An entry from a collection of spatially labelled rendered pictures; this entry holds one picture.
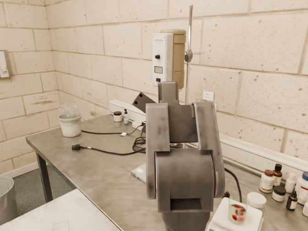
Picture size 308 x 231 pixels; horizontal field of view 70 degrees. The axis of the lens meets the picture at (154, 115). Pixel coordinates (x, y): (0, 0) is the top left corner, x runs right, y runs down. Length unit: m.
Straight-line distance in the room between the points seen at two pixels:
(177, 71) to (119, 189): 0.53
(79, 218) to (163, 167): 0.64
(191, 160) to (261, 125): 0.85
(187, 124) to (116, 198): 0.64
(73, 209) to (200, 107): 0.71
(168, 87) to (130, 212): 0.49
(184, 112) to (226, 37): 0.83
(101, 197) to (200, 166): 0.70
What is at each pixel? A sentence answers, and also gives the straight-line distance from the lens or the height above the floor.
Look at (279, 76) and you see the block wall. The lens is 1.03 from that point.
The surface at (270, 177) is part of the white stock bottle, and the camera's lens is 1.00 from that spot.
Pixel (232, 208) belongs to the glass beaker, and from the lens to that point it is 0.70.
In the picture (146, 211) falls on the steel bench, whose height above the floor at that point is 0.90.
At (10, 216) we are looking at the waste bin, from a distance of 2.14.
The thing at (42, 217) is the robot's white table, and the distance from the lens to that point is 0.92.
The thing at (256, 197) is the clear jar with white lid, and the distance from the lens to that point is 0.85.
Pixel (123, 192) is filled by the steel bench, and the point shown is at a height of 0.90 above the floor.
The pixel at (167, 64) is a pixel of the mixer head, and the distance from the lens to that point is 0.83.
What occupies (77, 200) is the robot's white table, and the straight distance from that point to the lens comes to 0.94.
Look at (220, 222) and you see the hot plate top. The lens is 0.72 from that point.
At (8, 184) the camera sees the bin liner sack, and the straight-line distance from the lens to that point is 2.20.
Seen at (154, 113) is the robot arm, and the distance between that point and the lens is 0.28.
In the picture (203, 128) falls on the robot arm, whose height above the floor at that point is 1.38.
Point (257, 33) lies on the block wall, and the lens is 1.06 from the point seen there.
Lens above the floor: 1.49
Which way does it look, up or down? 20 degrees down
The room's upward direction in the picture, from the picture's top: straight up
